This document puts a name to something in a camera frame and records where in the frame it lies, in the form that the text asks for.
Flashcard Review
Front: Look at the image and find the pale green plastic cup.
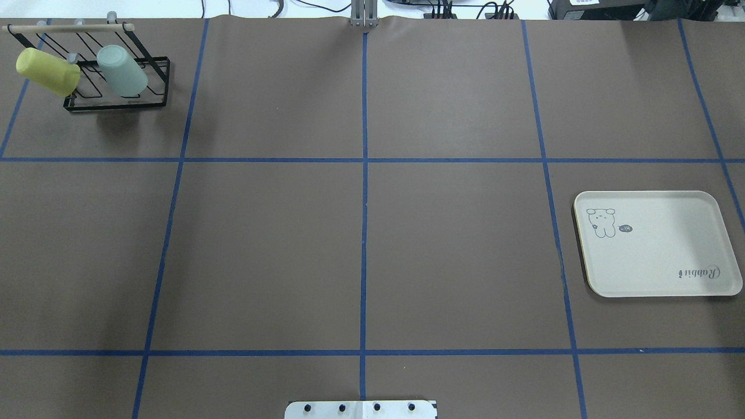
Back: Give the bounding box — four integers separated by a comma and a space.
96, 45, 148, 97

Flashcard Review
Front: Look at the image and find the cream rabbit print tray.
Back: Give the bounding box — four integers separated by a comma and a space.
574, 190, 743, 298

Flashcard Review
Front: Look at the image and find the yellow plastic cup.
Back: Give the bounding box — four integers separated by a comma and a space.
16, 48, 81, 98

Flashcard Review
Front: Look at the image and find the black device on back table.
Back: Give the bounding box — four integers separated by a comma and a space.
547, 1, 648, 21

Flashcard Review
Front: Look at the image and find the grey metal camera post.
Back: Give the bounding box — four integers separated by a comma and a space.
349, 0, 379, 29

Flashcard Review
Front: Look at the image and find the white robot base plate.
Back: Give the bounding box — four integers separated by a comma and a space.
284, 400, 438, 418

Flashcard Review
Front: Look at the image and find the black wire cup rack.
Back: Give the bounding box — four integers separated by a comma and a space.
2, 11, 171, 112

